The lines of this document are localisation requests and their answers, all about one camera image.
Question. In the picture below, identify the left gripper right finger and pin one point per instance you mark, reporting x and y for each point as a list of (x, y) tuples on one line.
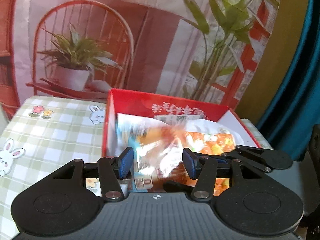
[(204, 170)]

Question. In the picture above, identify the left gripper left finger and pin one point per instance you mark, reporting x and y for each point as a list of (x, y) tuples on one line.
[(111, 171)]

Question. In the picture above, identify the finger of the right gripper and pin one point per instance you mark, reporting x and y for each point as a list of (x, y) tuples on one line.
[(220, 159), (263, 159)]

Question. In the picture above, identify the orange floral towel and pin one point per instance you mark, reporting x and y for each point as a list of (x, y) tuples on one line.
[(212, 152)]

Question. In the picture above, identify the blue packaged bag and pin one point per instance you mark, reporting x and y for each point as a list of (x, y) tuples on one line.
[(132, 132)]

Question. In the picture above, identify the printed room backdrop cloth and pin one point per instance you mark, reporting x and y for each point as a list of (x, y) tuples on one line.
[(204, 50)]

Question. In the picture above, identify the teal curtain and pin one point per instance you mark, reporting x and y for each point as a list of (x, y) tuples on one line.
[(288, 120)]

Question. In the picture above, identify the red strawberry cardboard box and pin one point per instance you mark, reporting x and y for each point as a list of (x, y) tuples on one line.
[(151, 105)]

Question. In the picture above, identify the green plaid rabbit tablecloth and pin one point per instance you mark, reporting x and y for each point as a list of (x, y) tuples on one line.
[(52, 131)]

